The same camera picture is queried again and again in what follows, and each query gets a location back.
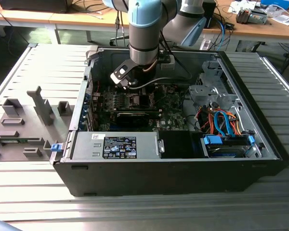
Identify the grey parts rack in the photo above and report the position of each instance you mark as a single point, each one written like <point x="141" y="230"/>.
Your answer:
<point x="31" y="130"/>

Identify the black plastic shroud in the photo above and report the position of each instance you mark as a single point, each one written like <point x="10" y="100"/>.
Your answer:
<point x="175" y="144"/>

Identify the round coin battery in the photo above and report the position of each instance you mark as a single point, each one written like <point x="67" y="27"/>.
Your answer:
<point x="171" y="90"/>

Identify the black upright box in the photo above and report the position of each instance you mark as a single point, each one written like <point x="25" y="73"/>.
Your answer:
<point x="210" y="14"/>

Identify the office chair base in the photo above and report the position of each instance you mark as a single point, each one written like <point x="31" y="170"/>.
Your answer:
<point x="112" y="42"/>

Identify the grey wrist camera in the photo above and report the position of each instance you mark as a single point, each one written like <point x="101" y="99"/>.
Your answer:
<point x="167" y="65"/>

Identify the blue grey rounded object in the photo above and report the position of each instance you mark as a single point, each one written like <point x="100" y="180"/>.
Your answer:
<point x="1" y="226"/>

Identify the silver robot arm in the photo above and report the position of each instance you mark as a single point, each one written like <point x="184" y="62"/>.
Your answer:
<point x="143" y="41"/>

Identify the green motherboard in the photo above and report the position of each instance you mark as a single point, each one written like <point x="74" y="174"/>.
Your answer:
<point x="171" y="110"/>

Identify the grey power supply unit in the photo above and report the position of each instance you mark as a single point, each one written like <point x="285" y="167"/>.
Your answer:
<point x="86" y="146"/>

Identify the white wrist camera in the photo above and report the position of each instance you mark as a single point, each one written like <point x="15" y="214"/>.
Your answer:
<point x="118" y="77"/>

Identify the black PC case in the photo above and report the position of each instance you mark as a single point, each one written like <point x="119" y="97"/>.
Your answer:
<point x="159" y="180"/>

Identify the blue cardboard box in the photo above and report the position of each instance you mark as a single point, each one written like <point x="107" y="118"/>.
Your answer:
<point x="275" y="3"/>

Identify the white board sticker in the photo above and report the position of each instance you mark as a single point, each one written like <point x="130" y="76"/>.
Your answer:
<point x="163" y="122"/>

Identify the metal drive cage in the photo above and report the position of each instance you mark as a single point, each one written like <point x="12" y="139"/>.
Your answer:
<point x="207" y="93"/>

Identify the black graphics card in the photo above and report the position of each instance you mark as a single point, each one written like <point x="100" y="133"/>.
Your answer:
<point x="132" y="120"/>

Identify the hard disk in blue carrier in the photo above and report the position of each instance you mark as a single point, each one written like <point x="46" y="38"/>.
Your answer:
<point x="212" y="140"/>

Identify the green RAM stick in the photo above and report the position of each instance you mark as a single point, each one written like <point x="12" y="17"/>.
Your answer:
<point x="12" y="141"/>

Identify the wooden desk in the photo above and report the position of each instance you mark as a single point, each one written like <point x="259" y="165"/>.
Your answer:
<point x="255" y="30"/>
<point x="26" y="17"/>

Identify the grey desk device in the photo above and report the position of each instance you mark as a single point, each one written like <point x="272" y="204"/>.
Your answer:
<point x="255" y="17"/>

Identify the white papers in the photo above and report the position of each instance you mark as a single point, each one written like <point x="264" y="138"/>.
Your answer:
<point x="285" y="19"/>

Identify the blue case latch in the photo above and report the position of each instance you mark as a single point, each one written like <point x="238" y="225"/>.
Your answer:
<point x="56" y="147"/>

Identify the large black box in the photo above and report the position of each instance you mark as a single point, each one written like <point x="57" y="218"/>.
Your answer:
<point x="33" y="4"/>

